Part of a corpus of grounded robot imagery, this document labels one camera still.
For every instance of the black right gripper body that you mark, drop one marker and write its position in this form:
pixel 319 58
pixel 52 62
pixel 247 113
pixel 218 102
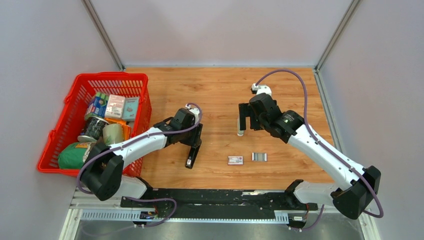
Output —
pixel 256 123

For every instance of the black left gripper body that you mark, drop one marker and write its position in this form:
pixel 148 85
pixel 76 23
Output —
pixel 192 138

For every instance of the black stapler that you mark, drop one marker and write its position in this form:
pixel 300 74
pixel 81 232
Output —
pixel 192 155

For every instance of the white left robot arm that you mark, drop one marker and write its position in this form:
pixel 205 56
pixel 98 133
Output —
pixel 102 174

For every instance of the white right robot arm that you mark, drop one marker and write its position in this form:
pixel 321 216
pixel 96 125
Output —
pixel 354 186

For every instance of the teal sponge pack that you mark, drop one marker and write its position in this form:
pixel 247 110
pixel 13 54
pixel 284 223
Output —
pixel 130 109

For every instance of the red white staple box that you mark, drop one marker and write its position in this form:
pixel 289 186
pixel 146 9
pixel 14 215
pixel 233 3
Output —
pixel 235 160

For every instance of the pink sponge pack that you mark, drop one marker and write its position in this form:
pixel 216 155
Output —
pixel 115 106

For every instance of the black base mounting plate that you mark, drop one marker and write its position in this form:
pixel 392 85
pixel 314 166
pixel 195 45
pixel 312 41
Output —
pixel 218 203

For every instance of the blue green scrubber pack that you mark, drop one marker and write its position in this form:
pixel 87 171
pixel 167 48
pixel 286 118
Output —
pixel 97 106

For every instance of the dark glass jar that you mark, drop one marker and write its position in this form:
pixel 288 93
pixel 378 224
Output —
pixel 93 129

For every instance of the green snack bag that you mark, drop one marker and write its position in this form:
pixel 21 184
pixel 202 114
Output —
pixel 74 155

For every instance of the red plastic shopping basket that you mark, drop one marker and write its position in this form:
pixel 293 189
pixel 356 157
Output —
pixel 71 120

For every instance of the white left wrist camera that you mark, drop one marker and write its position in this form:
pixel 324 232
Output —
pixel 194 110

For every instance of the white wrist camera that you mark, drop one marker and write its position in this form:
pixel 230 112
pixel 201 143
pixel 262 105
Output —
pixel 261 89
pixel 194 110

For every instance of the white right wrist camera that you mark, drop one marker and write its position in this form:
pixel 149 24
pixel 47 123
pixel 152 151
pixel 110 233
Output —
pixel 261 89

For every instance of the aluminium slotted cable rail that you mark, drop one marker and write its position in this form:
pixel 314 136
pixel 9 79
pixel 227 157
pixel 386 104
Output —
pixel 279 217

